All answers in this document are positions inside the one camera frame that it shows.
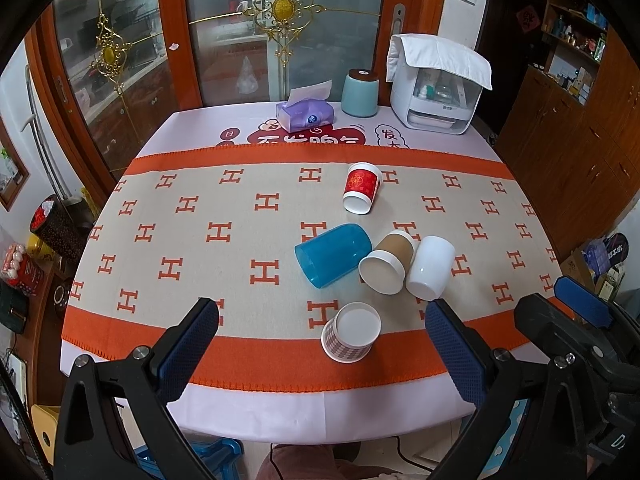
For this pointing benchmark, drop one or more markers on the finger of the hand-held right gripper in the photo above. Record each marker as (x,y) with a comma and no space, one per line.
(582,300)
(545,317)

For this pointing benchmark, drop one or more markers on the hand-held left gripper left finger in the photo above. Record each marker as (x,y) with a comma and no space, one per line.
(187,350)

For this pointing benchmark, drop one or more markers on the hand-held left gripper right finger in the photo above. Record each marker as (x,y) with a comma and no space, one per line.
(455,355)

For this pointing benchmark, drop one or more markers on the checkered paper cup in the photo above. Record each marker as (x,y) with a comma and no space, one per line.
(350,335)

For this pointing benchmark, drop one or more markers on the white cup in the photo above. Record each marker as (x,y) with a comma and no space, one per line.
(430,267)

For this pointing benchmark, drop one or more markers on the brown paper cup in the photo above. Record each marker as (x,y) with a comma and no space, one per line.
(384,266)

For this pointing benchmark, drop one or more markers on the blue plastic cup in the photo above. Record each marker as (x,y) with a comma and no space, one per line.
(332,255)

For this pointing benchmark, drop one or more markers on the red paper cup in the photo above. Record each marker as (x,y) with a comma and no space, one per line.
(361,187)

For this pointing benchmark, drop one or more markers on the cardboard box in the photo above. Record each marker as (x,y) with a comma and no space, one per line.
(577,265)

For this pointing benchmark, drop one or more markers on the blue patterned stool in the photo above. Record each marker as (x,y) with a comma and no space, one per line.
(517,420)

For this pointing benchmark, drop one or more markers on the blue plastic stool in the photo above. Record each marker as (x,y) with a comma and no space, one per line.
(220,452)

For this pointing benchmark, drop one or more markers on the orange beige patterned blanket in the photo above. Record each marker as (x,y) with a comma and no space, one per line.
(225,220)

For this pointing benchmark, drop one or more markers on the wooden cabinet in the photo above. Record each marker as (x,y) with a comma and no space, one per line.
(565,160)

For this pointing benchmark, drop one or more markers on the white printed tablecloth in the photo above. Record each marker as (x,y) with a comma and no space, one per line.
(320,412)

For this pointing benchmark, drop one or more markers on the yellow stool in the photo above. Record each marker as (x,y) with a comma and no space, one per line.
(45,435)

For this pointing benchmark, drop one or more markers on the brown perforated bin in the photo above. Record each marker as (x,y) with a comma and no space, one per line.
(57,232)

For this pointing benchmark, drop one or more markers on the black box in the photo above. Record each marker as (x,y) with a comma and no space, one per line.
(12,307)

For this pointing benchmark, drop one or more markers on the red box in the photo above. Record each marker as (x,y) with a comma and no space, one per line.
(22,272)

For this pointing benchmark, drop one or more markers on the white countertop appliance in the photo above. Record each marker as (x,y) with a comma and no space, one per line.
(435,102)

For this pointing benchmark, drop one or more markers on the white pole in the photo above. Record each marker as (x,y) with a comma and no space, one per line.
(42,145)

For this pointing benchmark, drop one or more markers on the wooden shelf unit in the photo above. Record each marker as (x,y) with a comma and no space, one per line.
(580,45)

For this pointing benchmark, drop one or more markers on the purple tissue box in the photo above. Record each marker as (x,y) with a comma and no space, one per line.
(306,112)

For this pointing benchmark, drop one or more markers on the light blue canister brown lid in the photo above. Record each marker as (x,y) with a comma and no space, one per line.
(359,94)

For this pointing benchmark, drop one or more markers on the white folded cloth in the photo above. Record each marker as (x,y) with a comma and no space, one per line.
(440,57)

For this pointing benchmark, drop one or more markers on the dark door red paper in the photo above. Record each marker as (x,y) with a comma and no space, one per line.
(515,25)

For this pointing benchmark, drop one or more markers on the wooden glass door gold ornament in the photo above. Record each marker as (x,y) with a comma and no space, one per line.
(280,35)
(115,75)

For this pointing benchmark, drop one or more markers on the wooden picture frame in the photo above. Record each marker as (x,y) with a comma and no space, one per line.
(11,170)

